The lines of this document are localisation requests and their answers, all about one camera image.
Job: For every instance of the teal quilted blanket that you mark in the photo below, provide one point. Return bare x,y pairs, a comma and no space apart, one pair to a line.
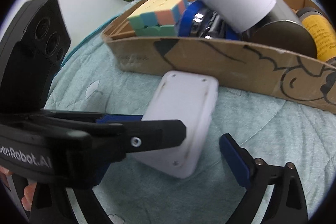
275,129

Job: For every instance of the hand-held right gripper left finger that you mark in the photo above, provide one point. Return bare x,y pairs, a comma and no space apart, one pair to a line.
101,175

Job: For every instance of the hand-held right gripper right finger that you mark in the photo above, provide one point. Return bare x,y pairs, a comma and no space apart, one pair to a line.
235,161

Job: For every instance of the person's left hand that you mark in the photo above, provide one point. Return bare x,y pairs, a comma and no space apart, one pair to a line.
28,196

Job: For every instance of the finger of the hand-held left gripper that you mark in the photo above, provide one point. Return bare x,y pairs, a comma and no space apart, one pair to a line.
157,132
120,118

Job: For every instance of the white plastic case blue lid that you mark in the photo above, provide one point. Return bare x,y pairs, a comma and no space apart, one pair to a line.
183,103

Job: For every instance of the pastel puzzle cube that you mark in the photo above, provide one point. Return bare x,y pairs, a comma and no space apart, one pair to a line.
157,14

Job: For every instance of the brown cardboard box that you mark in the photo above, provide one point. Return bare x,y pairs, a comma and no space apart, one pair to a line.
210,64

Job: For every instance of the yellow label clear jar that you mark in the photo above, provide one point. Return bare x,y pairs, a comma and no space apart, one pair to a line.
321,32

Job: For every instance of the grey cylindrical tin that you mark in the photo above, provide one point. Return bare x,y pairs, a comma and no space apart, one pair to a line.
286,35

